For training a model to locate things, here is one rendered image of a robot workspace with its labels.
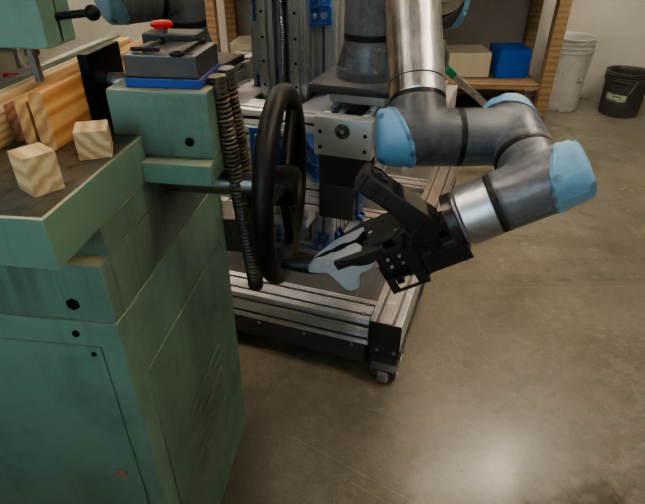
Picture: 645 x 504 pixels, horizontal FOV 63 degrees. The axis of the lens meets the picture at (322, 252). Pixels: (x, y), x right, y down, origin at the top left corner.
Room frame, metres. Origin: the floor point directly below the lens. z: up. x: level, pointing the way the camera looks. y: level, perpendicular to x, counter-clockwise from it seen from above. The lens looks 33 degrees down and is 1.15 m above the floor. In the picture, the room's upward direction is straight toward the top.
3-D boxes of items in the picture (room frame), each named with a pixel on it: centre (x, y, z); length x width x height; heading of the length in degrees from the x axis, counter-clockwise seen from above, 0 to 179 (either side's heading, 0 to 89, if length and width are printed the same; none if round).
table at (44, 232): (0.74, 0.29, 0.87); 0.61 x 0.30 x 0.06; 173
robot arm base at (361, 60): (1.30, -0.11, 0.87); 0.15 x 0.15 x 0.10
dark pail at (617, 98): (3.54, -2.02, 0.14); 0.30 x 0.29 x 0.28; 176
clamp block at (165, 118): (0.73, 0.20, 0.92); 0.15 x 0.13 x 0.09; 173
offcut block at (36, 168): (0.51, 0.30, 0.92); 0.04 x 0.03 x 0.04; 50
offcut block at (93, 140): (0.61, 0.28, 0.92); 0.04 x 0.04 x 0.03; 17
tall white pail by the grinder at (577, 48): (3.67, -1.66, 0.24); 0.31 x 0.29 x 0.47; 86
